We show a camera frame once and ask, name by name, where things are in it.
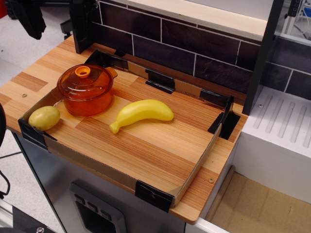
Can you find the orange transparent pot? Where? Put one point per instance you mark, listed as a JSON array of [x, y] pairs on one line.
[[86, 108]]

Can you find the yellow plastic banana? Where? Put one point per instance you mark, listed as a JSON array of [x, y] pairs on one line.
[[141, 110]]

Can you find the cardboard fence with black tape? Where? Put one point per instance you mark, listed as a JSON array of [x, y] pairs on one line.
[[173, 165]]

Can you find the dark shelf post left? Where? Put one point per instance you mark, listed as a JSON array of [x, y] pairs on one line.
[[81, 36]]

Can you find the dark shelf post right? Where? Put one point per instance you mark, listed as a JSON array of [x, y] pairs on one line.
[[254, 87]]

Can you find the orange transparent pot lid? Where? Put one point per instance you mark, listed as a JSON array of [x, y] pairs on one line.
[[86, 82]]

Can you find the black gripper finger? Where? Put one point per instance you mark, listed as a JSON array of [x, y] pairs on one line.
[[31, 19], [80, 15]]

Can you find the white toy sink drainboard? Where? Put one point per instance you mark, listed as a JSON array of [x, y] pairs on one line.
[[274, 147]]

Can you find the yellow-green toy potato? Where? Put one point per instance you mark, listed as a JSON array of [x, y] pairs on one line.
[[44, 118]]

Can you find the dark shelf post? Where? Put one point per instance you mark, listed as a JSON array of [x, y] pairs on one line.
[[254, 87], [81, 36]]

